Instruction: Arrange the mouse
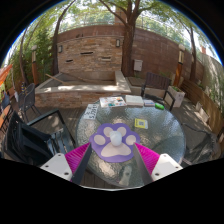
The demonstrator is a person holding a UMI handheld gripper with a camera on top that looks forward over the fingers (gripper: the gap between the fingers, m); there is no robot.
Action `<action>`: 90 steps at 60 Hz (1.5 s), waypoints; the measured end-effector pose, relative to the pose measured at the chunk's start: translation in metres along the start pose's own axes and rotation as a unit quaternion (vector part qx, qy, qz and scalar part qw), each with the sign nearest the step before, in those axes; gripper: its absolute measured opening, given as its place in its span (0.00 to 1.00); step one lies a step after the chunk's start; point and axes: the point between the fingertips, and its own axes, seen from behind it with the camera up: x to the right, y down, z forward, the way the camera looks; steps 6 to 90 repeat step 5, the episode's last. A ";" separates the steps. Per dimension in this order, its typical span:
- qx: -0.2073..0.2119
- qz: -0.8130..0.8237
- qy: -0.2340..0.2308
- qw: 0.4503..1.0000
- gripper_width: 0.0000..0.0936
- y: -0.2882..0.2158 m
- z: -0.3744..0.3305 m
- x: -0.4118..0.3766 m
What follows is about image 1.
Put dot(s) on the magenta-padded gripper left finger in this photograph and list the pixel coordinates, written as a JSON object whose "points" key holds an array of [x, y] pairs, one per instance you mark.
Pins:
{"points": [[60, 165]]}

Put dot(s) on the large tree trunk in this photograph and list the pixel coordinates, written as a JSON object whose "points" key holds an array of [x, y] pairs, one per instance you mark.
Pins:
{"points": [[127, 50]]}

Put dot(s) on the raised stone basin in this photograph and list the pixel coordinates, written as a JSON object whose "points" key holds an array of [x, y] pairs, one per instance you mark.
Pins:
{"points": [[66, 95]]}

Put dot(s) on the small green object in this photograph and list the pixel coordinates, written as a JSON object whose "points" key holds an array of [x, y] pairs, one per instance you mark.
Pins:
{"points": [[159, 106]]}

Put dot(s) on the grey wall utility box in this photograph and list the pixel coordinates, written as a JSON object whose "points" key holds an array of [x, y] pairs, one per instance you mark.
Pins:
{"points": [[138, 65]]}

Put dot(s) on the white licence plate sign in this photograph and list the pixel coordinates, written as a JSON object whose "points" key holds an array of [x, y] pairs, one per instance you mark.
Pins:
{"points": [[91, 111]]}

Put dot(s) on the wall lantern lamp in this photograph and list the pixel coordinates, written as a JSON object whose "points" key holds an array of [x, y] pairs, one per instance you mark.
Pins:
{"points": [[117, 42], [60, 48]]}

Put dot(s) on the dark slatted garden chair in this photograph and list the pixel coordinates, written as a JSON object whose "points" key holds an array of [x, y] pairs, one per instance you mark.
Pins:
{"points": [[156, 80]]}

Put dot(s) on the yellow square card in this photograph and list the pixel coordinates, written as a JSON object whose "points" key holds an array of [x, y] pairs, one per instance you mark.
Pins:
{"points": [[141, 123]]}

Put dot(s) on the colourful picture sheet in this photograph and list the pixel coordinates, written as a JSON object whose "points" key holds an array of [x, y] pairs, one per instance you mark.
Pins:
{"points": [[112, 102]]}

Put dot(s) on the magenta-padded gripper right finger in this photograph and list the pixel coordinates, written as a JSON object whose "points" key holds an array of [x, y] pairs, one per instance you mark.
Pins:
{"points": [[163, 165]]}

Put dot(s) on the black mesh chair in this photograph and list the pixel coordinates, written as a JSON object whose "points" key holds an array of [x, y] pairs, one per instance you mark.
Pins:
{"points": [[29, 98]]}

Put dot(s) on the purple paw-shaped mouse pad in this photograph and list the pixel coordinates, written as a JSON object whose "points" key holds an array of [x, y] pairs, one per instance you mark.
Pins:
{"points": [[100, 148]]}

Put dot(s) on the white book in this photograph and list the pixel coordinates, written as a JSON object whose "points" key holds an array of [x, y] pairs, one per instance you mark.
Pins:
{"points": [[134, 100]]}

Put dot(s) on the small pale booklet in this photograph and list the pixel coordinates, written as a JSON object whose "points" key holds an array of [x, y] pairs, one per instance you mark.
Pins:
{"points": [[149, 103]]}

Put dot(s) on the black metal armchair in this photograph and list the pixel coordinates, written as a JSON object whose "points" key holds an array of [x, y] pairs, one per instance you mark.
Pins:
{"points": [[30, 140]]}

